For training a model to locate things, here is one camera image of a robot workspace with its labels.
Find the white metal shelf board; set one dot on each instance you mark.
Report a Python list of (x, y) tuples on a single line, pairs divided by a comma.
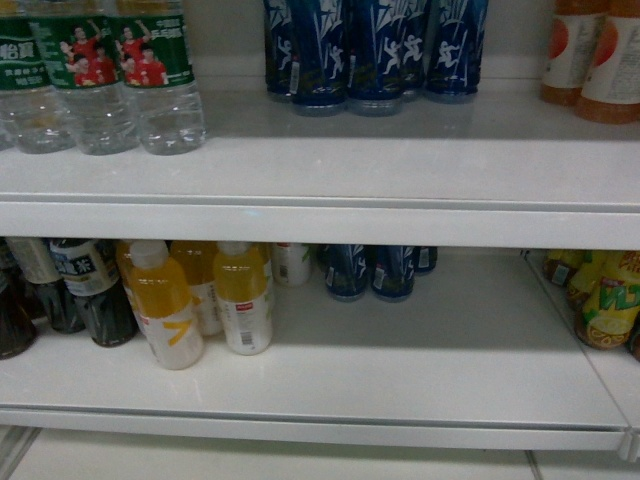
[(482, 355)]

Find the upper white shelf board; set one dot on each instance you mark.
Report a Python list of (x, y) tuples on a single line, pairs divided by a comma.
[(506, 170)]

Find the blue sports drink bottle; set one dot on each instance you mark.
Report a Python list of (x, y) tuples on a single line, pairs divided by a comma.
[(320, 68)]

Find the yellow juice bottle white cap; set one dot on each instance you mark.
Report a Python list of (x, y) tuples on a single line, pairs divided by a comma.
[(164, 302)]

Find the dark oolong tea bottle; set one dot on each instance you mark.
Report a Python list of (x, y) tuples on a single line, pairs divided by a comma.
[(89, 270)]

